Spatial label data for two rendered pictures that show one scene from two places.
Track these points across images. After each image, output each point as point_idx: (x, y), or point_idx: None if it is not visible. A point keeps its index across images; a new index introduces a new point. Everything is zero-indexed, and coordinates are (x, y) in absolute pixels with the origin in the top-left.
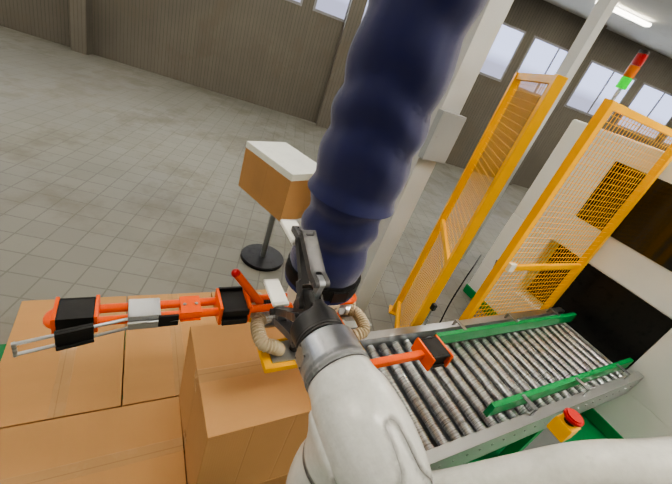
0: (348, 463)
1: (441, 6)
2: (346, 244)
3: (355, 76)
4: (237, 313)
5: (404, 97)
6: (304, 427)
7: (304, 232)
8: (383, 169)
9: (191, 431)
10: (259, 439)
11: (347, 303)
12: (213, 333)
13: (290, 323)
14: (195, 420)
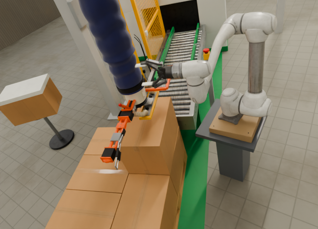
0: (199, 71)
1: None
2: (134, 65)
3: (99, 21)
4: (131, 113)
5: (116, 13)
6: (168, 125)
7: (147, 60)
8: (127, 36)
9: (149, 162)
10: (165, 137)
11: None
12: None
13: (158, 83)
14: (148, 155)
